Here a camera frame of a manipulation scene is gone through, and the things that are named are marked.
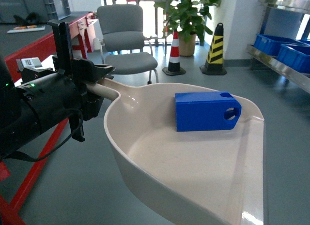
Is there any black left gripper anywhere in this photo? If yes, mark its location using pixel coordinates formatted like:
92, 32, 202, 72
15, 58, 116, 142

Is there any blue plastic block part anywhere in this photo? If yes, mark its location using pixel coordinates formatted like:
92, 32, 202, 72
175, 91, 242, 132

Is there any beige plastic dustpan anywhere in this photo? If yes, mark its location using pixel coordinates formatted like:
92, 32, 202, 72
87, 78, 268, 225

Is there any blue bin on shelf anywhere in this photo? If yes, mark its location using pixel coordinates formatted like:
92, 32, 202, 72
253, 34, 304, 56
277, 45, 310, 74

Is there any steel shelf rack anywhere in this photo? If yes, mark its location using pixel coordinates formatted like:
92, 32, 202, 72
247, 0, 310, 92

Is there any grey office chair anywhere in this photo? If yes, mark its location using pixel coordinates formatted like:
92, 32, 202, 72
97, 4, 159, 84

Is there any red white traffic cone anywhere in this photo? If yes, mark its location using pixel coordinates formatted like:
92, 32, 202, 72
162, 31, 186, 76

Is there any green potted plant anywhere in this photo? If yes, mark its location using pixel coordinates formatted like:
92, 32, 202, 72
154, 0, 221, 57

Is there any yellow black traffic cone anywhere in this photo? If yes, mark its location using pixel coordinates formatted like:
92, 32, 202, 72
200, 23, 227, 75

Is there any red frame work table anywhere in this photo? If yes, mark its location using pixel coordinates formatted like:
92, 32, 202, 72
0, 12, 97, 225

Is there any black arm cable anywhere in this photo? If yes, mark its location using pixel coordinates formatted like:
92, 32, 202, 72
7, 108, 84, 163

